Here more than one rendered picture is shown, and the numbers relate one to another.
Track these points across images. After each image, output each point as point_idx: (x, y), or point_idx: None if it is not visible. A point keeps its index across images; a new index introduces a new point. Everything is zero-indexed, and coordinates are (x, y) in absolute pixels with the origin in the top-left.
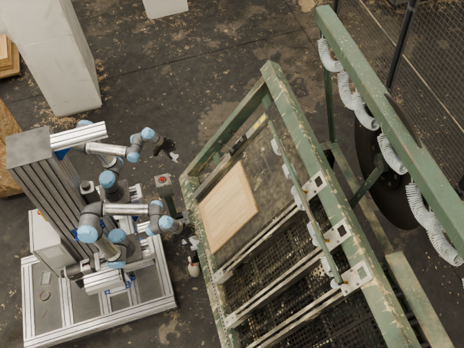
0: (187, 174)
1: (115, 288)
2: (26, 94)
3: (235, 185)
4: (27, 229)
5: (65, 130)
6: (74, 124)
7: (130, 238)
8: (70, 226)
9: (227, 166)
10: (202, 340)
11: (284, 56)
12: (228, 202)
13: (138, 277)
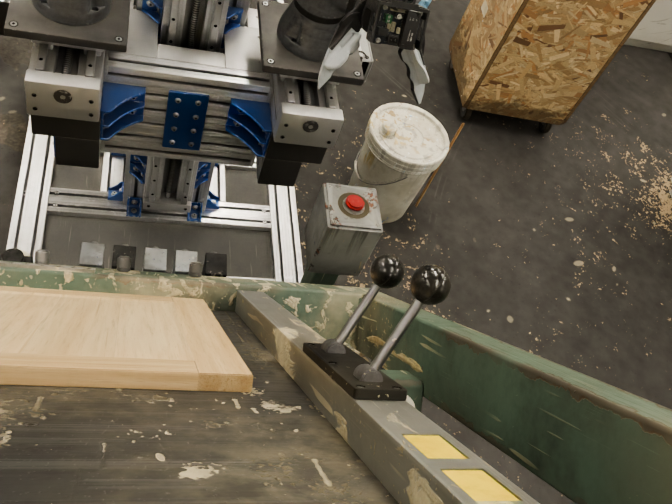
0: (363, 295)
1: (119, 168)
2: None
3: (121, 348)
4: (366, 86)
5: (633, 196)
6: (651, 216)
7: (107, 24)
8: None
9: (280, 360)
10: None
11: None
12: (65, 327)
13: (131, 225)
